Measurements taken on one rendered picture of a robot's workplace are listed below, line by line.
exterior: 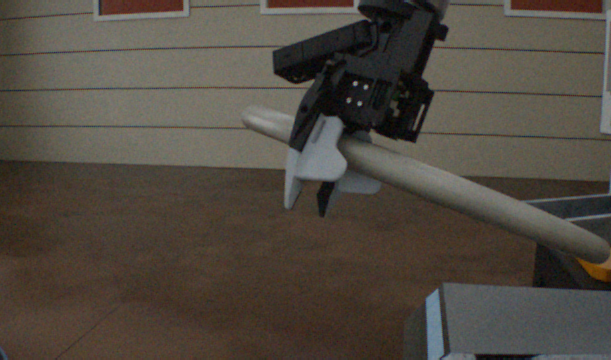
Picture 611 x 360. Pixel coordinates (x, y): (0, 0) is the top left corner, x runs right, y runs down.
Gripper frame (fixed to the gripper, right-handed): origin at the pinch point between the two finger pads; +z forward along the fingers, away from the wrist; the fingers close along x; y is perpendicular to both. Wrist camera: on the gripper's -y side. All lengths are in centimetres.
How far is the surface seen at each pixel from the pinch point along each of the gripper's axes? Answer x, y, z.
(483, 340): 65, 3, 17
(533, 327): 75, 9, 12
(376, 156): -0.6, 6.1, -6.1
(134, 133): 436, -611, 59
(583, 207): 56, 13, -12
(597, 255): 19.0, 23.9, -5.2
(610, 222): 45, 20, -11
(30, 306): 139, -256, 138
